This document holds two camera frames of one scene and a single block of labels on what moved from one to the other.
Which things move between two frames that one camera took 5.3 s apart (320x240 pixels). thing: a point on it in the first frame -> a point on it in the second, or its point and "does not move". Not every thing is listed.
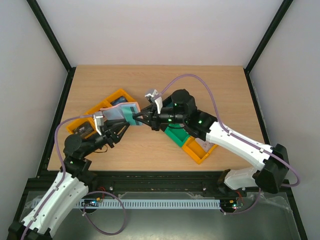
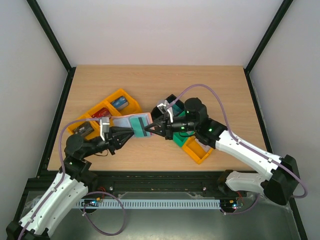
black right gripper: [154, 118] -> [168, 126]
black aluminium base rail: [124, 183] does not move
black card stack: [84, 129] does not move
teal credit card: [128, 116] -> [138, 124]
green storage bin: [177, 133] does not move
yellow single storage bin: [196, 151] does not move
